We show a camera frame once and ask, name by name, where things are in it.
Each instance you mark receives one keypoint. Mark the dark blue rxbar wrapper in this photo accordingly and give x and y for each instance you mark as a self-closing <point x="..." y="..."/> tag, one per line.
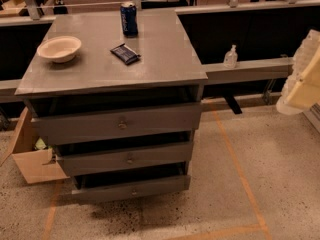
<point x="125" y="54"/>

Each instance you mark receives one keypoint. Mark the grey drawer cabinet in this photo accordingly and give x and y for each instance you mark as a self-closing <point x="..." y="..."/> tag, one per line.
<point x="168" y="73"/>

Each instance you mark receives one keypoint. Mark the middle grey drawer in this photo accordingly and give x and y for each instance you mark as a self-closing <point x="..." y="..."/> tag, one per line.
<point x="122" y="159"/>

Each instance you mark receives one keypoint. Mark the blue soda can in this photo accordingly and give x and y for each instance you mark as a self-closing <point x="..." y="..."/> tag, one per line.
<point x="128" y="14"/>

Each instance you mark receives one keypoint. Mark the grey drawer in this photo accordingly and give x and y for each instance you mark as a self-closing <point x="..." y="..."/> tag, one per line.
<point x="86" y="127"/>
<point x="122" y="159"/>
<point x="99" y="189"/>

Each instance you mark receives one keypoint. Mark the bottom grey drawer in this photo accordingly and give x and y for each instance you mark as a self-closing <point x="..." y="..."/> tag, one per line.
<point x="99" y="189"/>

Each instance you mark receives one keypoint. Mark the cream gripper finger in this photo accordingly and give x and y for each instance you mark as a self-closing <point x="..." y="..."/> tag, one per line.
<point x="306" y="91"/>

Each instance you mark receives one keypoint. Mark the cardboard box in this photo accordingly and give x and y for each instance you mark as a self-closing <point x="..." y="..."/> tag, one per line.
<point x="36" y="166"/>

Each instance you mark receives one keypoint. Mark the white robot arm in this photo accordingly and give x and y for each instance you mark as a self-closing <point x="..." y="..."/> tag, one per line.
<point x="302" y="57"/>

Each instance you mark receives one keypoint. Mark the top grey drawer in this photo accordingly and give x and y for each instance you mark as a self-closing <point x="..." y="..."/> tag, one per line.
<point x="86" y="127"/>

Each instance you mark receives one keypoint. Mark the clear sanitizer bottle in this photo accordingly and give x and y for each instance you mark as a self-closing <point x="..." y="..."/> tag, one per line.
<point x="231" y="58"/>

